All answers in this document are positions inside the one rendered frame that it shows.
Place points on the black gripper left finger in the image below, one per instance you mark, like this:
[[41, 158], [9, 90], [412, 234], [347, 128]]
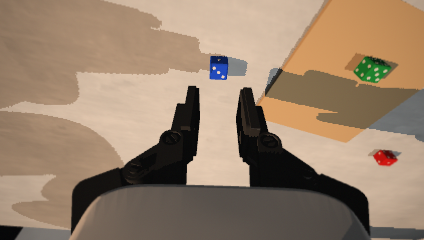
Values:
[[164, 163]]

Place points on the red die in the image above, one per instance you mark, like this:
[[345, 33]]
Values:
[[385, 158]]

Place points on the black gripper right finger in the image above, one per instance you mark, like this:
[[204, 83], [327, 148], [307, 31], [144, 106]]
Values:
[[278, 168]]

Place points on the dark blue die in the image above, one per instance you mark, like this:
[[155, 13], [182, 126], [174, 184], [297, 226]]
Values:
[[218, 67]]

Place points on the tan flat mat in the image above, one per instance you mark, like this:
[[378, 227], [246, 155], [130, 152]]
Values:
[[317, 91]]

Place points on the green die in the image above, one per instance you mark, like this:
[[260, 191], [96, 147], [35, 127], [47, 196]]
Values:
[[371, 69]]

